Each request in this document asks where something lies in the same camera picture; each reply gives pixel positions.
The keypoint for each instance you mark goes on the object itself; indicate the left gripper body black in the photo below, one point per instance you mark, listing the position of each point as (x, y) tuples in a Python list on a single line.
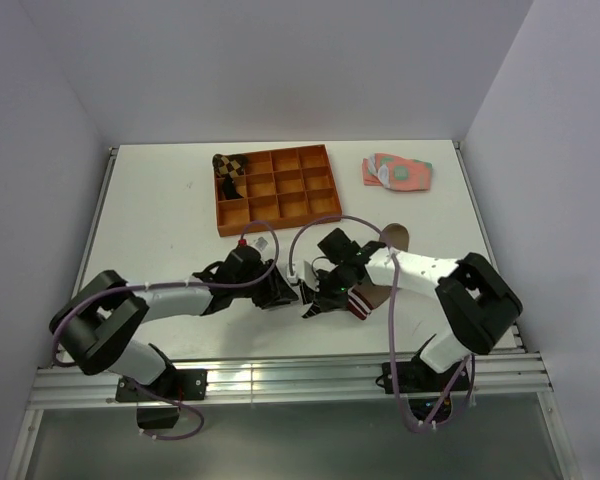
[(263, 292)]

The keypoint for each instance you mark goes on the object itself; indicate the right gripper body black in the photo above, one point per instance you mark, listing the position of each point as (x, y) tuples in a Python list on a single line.
[(334, 285)]

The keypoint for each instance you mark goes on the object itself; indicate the brown sock striped cuff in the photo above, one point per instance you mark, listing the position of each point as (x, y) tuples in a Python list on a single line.
[(366, 297)]

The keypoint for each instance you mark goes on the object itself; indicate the black white striped sock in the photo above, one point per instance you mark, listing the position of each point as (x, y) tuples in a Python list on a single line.
[(309, 299)]

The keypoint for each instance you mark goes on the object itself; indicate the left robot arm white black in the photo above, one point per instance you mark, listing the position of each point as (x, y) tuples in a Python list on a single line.
[(97, 326)]

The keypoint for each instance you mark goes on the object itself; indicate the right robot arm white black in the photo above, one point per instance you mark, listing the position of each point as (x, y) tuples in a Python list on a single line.
[(478, 304)]

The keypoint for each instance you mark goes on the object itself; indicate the orange compartment tray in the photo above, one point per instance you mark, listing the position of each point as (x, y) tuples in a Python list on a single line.
[(287, 188)]

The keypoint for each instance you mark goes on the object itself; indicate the pink green dotted sock pair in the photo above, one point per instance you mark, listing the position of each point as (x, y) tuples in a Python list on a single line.
[(396, 173)]

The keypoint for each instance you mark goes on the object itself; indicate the checkered brown rolled sock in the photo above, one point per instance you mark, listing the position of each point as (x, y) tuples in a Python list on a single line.
[(227, 168)]

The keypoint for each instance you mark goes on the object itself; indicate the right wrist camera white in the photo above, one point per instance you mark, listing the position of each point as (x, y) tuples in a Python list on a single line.
[(301, 271)]

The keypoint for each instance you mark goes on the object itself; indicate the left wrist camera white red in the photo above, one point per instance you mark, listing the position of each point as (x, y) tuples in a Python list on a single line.
[(260, 244)]

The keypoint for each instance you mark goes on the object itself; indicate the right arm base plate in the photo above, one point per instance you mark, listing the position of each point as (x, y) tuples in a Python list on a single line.
[(414, 376)]

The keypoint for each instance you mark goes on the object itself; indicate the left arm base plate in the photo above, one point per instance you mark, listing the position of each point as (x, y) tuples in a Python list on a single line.
[(179, 385)]

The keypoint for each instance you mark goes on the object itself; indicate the aluminium rail frame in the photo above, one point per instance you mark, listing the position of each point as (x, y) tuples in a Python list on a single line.
[(285, 381)]

